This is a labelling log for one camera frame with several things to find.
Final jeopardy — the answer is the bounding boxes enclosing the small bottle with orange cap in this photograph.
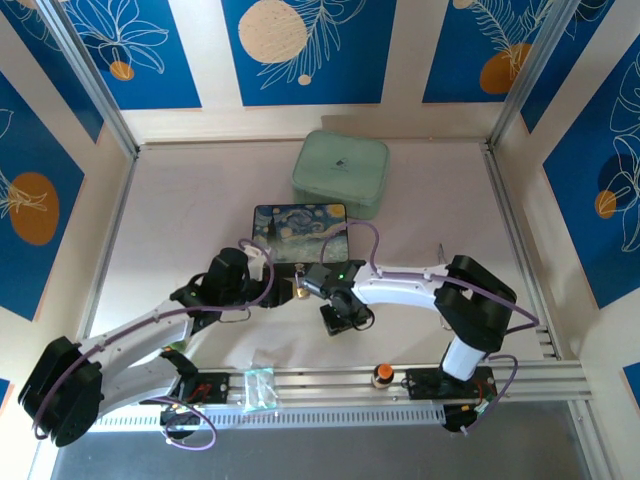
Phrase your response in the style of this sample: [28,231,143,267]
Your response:
[369,363,396,391]

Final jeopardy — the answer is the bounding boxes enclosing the aluminium table edge profile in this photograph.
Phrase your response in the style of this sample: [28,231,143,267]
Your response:
[74,149,140,371]
[482,142,560,360]

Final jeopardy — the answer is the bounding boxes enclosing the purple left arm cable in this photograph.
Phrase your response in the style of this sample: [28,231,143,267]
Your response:
[32,238,276,452]

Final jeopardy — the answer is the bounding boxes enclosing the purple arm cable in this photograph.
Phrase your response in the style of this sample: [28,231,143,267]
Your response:
[319,219,544,437]
[32,238,276,452]

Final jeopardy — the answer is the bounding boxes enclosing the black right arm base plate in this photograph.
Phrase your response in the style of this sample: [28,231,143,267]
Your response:
[405,367,496,401]

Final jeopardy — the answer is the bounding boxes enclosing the black cable bracket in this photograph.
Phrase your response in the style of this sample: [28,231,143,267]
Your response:
[442,404,482,434]
[159,404,201,441]

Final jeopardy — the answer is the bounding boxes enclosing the grey metal sheet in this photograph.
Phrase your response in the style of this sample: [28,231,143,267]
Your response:
[49,427,586,480]

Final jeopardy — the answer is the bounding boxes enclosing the mint green zip case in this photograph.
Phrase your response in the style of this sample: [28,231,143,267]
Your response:
[292,129,391,221]

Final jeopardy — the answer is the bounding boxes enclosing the black starry night print box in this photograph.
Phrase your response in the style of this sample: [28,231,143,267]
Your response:
[248,202,354,266]

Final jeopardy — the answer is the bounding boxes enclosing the aluminium mounting rail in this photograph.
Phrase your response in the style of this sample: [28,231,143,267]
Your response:
[139,362,594,407]

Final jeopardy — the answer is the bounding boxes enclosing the blue poster orange dot leaves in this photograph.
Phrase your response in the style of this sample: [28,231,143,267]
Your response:
[542,34,640,310]

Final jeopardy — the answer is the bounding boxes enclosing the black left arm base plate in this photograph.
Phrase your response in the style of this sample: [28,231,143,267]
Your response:
[177,372,231,406]

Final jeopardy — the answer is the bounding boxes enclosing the blue poster orange circle fern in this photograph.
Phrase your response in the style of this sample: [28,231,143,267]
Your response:
[422,0,581,105]

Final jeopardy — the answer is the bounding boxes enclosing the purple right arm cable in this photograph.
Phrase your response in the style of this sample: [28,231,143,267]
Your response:
[319,219,544,437]

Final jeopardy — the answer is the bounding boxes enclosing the clear plastic bag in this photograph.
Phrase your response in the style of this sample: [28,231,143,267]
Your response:
[242,367,279,414]

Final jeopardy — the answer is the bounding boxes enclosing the aluminium frame post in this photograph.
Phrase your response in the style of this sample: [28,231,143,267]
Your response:
[492,0,584,147]
[37,0,140,157]

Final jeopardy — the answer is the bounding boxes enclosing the blue poster white line drawing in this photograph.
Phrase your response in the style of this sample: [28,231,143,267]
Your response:
[519,0,619,135]
[0,0,105,145]

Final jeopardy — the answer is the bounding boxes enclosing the blue poster small orange dot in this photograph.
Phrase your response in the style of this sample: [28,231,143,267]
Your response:
[63,0,203,110]

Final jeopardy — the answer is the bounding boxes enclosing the blue poster orange oval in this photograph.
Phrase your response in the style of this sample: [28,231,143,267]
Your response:
[0,72,86,322]

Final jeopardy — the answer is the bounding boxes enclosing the blue poster large cream circle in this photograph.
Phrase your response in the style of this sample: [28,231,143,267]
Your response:
[222,0,397,107]

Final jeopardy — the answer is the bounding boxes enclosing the white table cloth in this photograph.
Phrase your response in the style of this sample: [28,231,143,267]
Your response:
[79,144,559,374]

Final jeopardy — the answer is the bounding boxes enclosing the slotted grey cable duct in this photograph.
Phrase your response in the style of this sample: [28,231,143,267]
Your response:
[92,404,446,429]

